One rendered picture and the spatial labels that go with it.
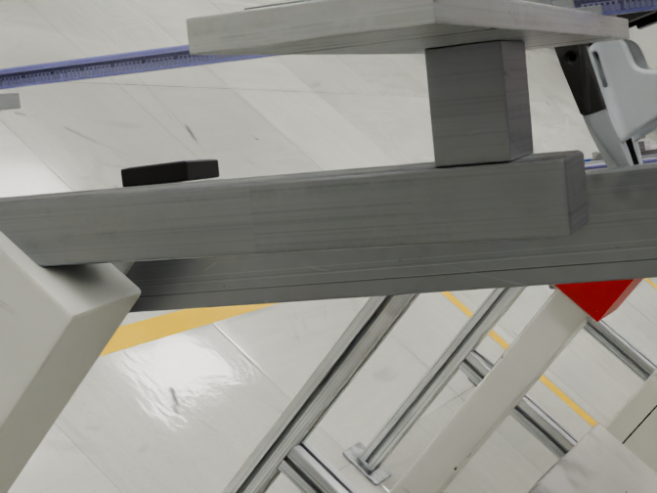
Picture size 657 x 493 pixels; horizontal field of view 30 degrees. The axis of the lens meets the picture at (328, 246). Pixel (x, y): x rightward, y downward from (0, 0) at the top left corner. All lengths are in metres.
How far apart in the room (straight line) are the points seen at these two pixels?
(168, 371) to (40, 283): 1.69
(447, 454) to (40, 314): 1.39
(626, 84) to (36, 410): 0.40
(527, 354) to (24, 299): 1.33
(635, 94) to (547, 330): 1.06
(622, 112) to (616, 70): 0.03
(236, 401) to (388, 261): 1.55
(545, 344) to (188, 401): 0.69
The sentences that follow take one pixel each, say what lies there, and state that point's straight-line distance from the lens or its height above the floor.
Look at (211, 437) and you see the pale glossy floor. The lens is 2.14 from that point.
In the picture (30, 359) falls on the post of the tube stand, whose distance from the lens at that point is 0.56.
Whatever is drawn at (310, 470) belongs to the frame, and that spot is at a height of 0.31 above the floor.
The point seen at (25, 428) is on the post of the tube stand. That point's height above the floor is 0.74.
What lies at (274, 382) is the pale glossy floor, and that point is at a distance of 2.41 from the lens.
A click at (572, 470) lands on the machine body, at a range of 1.29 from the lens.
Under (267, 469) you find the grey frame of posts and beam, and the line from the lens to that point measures 1.63.
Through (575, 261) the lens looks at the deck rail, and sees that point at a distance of 0.70.
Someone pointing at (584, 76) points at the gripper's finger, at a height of 0.99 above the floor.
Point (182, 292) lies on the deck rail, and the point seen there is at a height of 0.73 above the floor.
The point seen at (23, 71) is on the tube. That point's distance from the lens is 0.70.
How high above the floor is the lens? 1.08
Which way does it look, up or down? 20 degrees down
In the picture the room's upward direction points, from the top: 36 degrees clockwise
